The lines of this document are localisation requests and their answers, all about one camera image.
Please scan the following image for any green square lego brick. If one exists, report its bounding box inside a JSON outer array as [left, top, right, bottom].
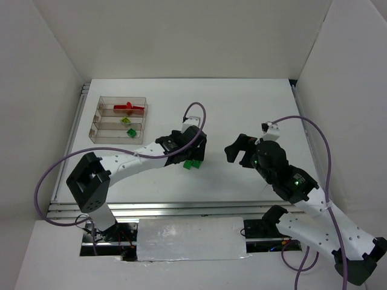
[[183, 160, 193, 170]]

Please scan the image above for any dark green small lego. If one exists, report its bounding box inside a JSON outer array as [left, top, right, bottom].
[[126, 129, 137, 138]]

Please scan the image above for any lime rounded lego brick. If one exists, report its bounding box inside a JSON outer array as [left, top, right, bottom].
[[120, 117, 131, 124]]

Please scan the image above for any red rounded lego brick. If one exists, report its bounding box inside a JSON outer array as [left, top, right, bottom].
[[126, 102, 145, 115]]

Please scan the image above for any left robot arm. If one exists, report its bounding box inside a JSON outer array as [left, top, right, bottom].
[[66, 125, 257, 241]]

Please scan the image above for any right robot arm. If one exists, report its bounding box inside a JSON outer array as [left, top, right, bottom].
[[245, 138, 386, 286]]

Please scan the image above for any clear three-compartment plastic container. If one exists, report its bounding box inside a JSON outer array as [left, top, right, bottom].
[[88, 96, 148, 145]]

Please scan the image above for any white foil cover plate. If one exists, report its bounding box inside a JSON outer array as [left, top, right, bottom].
[[137, 217, 248, 262]]

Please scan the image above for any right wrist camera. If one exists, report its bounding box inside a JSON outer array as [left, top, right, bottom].
[[260, 122, 280, 141]]

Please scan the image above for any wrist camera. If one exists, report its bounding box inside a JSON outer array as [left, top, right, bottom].
[[260, 122, 280, 141], [181, 116, 201, 133]]

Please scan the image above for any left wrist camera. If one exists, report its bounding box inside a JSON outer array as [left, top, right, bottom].
[[181, 116, 201, 133]]

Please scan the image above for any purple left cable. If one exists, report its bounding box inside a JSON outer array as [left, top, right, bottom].
[[33, 102, 207, 256]]

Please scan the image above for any purple cable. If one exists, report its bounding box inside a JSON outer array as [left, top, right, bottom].
[[33, 102, 207, 256], [270, 115, 348, 290]]

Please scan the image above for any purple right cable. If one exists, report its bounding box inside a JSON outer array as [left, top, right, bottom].
[[270, 115, 348, 290]]

